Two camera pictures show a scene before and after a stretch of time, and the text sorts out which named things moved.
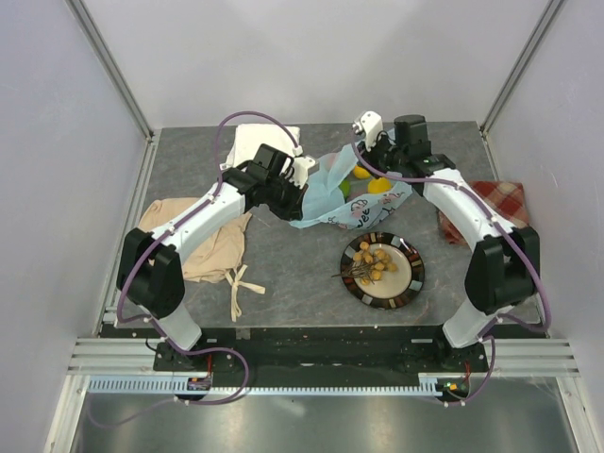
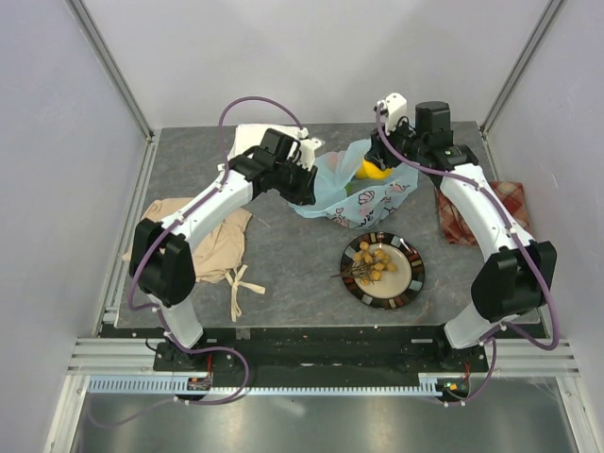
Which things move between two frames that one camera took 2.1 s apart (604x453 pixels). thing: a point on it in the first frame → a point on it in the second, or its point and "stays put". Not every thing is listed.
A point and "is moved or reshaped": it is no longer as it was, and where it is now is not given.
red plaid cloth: x=506 y=198 stays put
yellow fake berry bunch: x=367 y=265 stays put
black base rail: x=321 y=352 stays put
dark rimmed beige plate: x=394 y=289 stays put
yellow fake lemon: x=379 y=185 → x=370 y=171
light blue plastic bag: x=325 y=204 is moved or reshaped
